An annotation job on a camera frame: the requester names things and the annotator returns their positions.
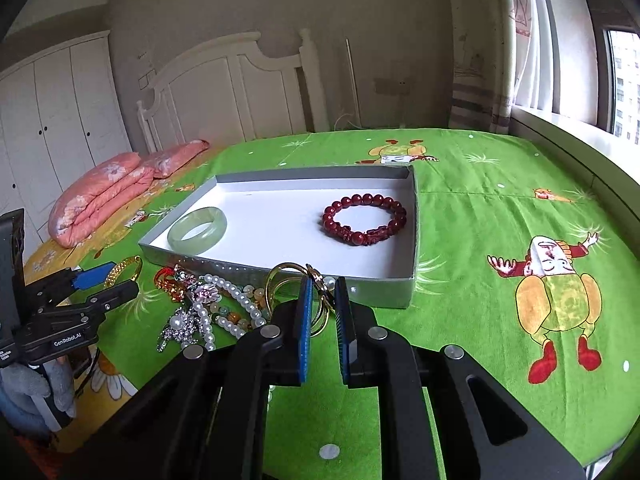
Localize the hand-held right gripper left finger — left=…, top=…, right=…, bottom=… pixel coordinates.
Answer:
left=60, top=276, right=316, bottom=480

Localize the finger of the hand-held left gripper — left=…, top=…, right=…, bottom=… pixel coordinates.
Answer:
left=25, top=261, right=115, bottom=307
left=25, top=280, right=140, bottom=342

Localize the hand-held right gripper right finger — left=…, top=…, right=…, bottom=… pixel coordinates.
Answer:
left=334, top=276, right=588, bottom=480

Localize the textured gold bangle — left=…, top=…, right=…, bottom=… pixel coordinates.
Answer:
left=104, top=255, right=144, bottom=288

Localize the red cord gold bead bracelet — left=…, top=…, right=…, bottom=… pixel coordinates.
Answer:
left=152, top=265, right=188, bottom=303

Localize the thin gold clasp bangle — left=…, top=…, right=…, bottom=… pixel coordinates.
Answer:
left=305, top=263, right=337, bottom=336

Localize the white pearl necklace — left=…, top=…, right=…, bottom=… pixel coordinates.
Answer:
left=192, top=272, right=268, bottom=352

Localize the amber bangle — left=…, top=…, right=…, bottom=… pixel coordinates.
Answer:
left=264, top=262, right=308, bottom=311

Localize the multicolour bead bracelet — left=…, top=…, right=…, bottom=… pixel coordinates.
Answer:
left=210, top=287, right=273, bottom=336

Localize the silver rhinestone brooch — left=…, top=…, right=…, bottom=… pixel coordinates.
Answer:
left=157, top=307, right=203, bottom=353

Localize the pink flower ring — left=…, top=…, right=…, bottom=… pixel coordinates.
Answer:
left=187, top=280, right=221, bottom=306

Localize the white jewellery tray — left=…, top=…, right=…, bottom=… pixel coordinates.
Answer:
left=137, top=164, right=418, bottom=309

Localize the person's left hand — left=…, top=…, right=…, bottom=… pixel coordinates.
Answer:
left=0, top=357, right=77, bottom=436

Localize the pink floral quilt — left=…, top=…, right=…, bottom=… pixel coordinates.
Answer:
left=47, top=151, right=156, bottom=249

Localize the green jade bangle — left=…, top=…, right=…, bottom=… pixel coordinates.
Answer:
left=167, top=207, right=228, bottom=250

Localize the pink floral pillow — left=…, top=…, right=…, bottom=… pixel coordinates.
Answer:
left=145, top=140, right=210, bottom=179

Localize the white wardrobe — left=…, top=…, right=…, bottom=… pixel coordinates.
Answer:
left=0, top=30, right=133, bottom=256

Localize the green printed bedsheet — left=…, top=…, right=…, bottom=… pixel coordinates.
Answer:
left=75, top=129, right=640, bottom=480

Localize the white wooden headboard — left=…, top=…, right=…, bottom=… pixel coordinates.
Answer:
left=136, top=29, right=331, bottom=153

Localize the white window sill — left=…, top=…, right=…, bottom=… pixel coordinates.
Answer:
left=510, top=105, right=640, bottom=221

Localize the printed beige curtain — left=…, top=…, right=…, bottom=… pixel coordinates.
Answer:
left=445, top=0, right=608, bottom=136

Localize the window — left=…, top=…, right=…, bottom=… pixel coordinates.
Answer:
left=575, top=0, right=640, bottom=146

